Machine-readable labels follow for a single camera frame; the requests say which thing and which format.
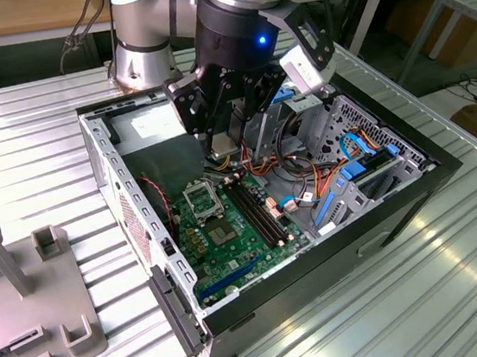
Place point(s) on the black expansion card latch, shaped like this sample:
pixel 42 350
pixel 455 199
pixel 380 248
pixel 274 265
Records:
pixel 172 308

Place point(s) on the black stand leg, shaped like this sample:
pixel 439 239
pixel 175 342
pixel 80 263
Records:
pixel 353 20

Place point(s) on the silver CPU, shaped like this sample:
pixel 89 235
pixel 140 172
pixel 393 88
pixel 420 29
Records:
pixel 225 145

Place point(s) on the blue expansion slot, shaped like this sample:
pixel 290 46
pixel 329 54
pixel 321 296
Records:
pixel 233 275

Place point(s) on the blue plastic drive latch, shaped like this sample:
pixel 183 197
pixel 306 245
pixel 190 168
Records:
pixel 285 94

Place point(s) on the grey metal disk bay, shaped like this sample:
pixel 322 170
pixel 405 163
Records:
pixel 409 168

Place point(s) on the CPU socket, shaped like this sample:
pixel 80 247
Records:
pixel 222 233

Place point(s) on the grey metal frame table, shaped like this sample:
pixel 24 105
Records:
pixel 474 6

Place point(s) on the black case fan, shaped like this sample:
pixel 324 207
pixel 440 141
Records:
pixel 152 206

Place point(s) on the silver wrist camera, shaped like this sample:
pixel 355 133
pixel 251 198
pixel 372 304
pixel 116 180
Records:
pixel 308 70

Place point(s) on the blue disk carrier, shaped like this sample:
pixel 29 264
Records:
pixel 353 170

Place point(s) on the black RAM slot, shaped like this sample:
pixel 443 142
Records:
pixel 258 211
pixel 253 211
pixel 263 210
pixel 249 212

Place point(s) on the green motherboard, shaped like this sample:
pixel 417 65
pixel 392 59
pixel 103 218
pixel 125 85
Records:
pixel 247 251

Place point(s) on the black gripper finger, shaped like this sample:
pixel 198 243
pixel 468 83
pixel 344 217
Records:
pixel 186 106
pixel 262 90

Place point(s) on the pale blue SATA plug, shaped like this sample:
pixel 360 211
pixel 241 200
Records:
pixel 289 205

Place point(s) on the large brown cardboard box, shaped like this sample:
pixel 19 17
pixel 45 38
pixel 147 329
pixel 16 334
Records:
pixel 461 44

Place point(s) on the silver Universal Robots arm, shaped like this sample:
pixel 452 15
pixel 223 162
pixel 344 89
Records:
pixel 140 55

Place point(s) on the grey parts rack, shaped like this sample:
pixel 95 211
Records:
pixel 28 309

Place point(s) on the grey power supply unit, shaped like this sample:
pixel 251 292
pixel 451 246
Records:
pixel 163 166

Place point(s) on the round coin cell battery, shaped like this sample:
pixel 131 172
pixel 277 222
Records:
pixel 232 290

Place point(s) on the black open PC case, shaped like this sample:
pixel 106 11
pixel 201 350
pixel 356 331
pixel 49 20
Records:
pixel 304 292

